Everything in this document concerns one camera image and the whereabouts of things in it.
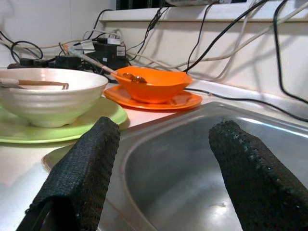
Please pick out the stainless steel sink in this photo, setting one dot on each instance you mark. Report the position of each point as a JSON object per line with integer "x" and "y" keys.
{"x": 183, "y": 168}

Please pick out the green plate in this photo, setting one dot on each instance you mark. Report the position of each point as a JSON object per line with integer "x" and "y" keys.
{"x": 48, "y": 134}

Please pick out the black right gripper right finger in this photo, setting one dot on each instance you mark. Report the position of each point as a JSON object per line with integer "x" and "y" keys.
{"x": 260, "y": 190}

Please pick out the black power strip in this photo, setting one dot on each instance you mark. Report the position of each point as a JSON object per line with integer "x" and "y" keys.
{"x": 65, "y": 62}

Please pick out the orange bowl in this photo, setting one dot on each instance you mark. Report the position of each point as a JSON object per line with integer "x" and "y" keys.
{"x": 156, "y": 92}

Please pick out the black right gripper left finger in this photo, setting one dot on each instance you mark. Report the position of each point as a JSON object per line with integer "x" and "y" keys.
{"x": 79, "y": 183}

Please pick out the orange plate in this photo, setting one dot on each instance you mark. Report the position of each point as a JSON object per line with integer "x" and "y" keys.
{"x": 187, "y": 102}

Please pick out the rose gold fork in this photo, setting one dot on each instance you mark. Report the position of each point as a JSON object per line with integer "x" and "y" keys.
{"x": 134, "y": 78}

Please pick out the large black power adapter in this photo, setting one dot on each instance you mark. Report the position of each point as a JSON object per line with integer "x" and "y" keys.
{"x": 108, "y": 55}

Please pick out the white ceramic bowl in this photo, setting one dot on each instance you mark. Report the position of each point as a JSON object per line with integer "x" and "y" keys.
{"x": 60, "y": 108}

